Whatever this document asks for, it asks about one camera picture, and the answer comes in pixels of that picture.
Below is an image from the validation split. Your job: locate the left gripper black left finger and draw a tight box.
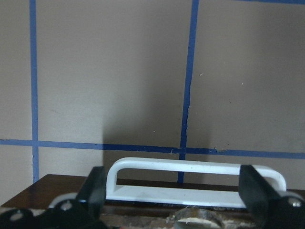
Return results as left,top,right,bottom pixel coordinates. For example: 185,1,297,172
75,166,106,229

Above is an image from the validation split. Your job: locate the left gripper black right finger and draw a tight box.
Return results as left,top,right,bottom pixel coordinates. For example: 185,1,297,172
239,165,305,229

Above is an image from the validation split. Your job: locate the light wooden drawer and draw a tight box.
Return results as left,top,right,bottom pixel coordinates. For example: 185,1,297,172
0,174,305,229

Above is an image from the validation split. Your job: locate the white drawer handle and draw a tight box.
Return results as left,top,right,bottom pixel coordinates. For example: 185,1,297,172
104,156,287,208

